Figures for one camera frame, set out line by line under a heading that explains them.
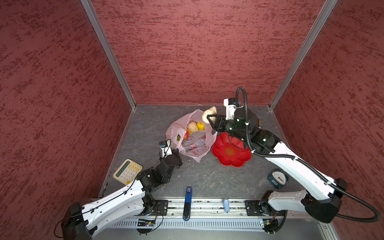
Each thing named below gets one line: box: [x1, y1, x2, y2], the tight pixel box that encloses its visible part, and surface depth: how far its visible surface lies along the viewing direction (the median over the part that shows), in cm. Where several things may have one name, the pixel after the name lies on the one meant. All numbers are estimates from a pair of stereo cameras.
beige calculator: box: [113, 158, 143, 185], surface depth 87 cm
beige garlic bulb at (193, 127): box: [187, 121, 199, 133], surface depth 103 cm
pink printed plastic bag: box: [166, 109, 218, 163], surface depth 93 cm
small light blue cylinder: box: [223, 198, 230, 213], surface depth 75 cm
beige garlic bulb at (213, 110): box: [202, 106, 217, 124], surface depth 67 cm
